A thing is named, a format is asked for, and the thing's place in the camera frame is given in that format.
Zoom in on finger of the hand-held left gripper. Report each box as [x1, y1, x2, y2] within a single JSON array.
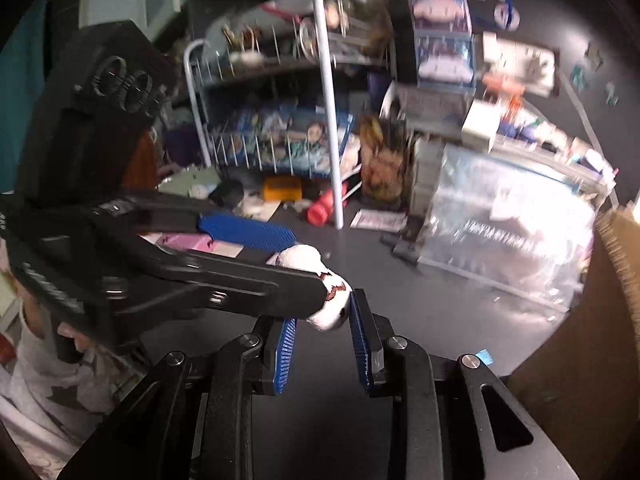
[[100, 220, 346, 322], [95, 191, 299, 254]]

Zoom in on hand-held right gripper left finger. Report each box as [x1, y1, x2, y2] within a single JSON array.
[[57, 316, 300, 480]]

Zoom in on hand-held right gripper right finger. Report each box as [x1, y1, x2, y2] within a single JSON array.
[[350, 289, 581, 480]]

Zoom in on white plush toy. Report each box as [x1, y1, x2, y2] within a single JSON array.
[[266, 244, 354, 332]]

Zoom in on person's left forearm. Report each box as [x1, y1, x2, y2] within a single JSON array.
[[9, 305, 147, 443]]

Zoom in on person's left hand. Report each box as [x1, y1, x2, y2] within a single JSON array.
[[16, 279, 97, 362]]

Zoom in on black round container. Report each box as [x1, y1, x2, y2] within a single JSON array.
[[210, 180, 245, 209]]

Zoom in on pink card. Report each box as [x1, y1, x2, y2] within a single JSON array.
[[159, 232, 244, 259]]

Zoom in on orange box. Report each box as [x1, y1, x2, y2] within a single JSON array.
[[262, 176, 304, 204]]

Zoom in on orange brown bag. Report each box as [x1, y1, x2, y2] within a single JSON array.
[[122, 132, 162, 192]]

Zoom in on grey green cloth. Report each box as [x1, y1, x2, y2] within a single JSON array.
[[160, 167, 221, 199]]

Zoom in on teal curtain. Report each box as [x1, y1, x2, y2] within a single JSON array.
[[0, 0, 52, 196]]

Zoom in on red bottle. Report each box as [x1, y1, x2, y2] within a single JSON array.
[[306, 182, 349, 226]]

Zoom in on printed picture box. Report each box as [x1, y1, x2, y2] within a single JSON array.
[[215, 107, 354, 174]]

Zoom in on small black tool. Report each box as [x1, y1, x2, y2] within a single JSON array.
[[381, 234, 421, 265]]

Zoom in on pink card pack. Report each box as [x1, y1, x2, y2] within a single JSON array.
[[350, 209, 407, 232]]

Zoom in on clear plastic bag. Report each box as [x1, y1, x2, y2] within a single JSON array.
[[417, 145, 599, 312]]

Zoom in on cardboard box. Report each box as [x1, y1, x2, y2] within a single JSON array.
[[505, 207, 640, 480]]

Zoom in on small white box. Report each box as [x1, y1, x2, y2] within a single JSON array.
[[461, 100, 504, 154]]

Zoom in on printed blanket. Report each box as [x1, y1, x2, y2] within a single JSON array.
[[0, 375, 103, 480]]

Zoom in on blue printed package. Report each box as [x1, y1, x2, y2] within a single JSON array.
[[414, 33, 477, 94]]

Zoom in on red printed box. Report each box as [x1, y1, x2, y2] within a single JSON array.
[[482, 72, 527, 107]]

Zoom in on purple printed package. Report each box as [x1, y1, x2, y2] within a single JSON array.
[[405, 0, 474, 36]]

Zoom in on white printed card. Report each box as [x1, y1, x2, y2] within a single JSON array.
[[482, 32, 559, 99]]

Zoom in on round badge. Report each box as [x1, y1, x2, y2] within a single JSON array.
[[494, 2, 521, 29]]

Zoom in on white wire rack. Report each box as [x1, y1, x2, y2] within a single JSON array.
[[182, 0, 397, 232]]

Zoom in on white cord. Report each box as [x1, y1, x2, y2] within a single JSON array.
[[566, 74, 619, 212]]

